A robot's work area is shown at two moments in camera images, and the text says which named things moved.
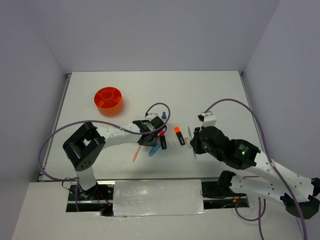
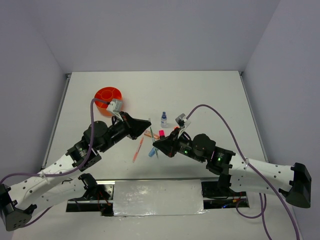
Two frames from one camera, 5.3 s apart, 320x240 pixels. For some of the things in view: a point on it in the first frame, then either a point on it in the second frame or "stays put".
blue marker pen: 153,150 stays put
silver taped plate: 149,197 stays put
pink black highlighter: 163,139 stays put
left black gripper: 152,143 → 134,127
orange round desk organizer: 109,101 stays put
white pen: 189,132 → 153,140
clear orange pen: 136,153 stays put
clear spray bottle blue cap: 164,117 stays put
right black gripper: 195,143 → 168,145
